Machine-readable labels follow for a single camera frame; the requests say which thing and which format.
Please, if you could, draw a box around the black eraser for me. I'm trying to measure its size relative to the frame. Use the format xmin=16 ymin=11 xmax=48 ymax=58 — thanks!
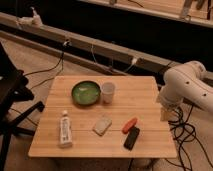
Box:
xmin=124 ymin=127 xmax=140 ymax=150

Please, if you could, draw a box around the black cable left floor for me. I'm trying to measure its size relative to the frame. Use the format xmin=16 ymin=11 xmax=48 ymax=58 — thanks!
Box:
xmin=9 ymin=41 xmax=69 ymax=128

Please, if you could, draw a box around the black cable bundle on floor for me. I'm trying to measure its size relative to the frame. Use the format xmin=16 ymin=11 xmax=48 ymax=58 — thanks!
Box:
xmin=165 ymin=105 xmax=213 ymax=171

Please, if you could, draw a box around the grey metal rail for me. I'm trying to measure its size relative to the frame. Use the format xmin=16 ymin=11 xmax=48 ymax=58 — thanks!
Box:
xmin=0 ymin=12 xmax=213 ymax=88

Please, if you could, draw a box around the white sponge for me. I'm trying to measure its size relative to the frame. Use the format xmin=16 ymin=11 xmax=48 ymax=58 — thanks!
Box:
xmin=93 ymin=116 xmax=112 ymax=136

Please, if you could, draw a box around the white object on rail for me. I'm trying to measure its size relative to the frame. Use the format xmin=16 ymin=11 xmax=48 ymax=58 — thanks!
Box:
xmin=16 ymin=7 xmax=43 ymax=27

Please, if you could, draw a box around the white plastic cup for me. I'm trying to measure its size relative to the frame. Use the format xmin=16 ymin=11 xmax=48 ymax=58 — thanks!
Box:
xmin=101 ymin=82 xmax=115 ymax=103

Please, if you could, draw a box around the white tube with cap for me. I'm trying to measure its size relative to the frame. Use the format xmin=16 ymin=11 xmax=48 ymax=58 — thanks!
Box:
xmin=59 ymin=110 xmax=72 ymax=147

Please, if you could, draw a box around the green bowl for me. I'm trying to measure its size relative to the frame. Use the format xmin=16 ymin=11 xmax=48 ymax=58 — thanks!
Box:
xmin=71 ymin=80 xmax=101 ymax=106

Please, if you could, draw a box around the orange marker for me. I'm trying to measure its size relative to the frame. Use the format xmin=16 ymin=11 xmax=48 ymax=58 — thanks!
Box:
xmin=122 ymin=118 xmax=137 ymax=134

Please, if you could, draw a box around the black office chair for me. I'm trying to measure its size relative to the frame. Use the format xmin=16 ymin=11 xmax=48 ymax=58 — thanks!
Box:
xmin=0 ymin=43 xmax=45 ymax=171

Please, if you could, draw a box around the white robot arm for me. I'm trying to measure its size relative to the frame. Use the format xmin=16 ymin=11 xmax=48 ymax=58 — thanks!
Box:
xmin=156 ymin=61 xmax=213 ymax=121

